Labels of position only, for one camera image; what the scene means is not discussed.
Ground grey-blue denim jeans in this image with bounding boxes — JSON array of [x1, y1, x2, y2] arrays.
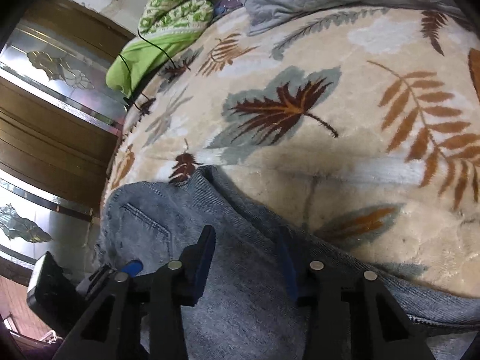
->
[[97, 166, 479, 359]]

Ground wooden mirrored wardrobe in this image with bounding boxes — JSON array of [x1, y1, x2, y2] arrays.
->
[[1, 0, 133, 280]]

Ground beige leaf-print blanket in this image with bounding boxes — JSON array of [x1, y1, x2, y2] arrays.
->
[[106, 7, 479, 297]]

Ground green patterned quilt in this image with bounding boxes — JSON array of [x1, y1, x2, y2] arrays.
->
[[106, 0, 216, 97]]

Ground purple patterned cloth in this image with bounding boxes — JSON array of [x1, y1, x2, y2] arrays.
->
[[214, 0, 243, 18]]

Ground thin black cable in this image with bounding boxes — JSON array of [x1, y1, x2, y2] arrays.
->
[[118, 25, 178, 113]]

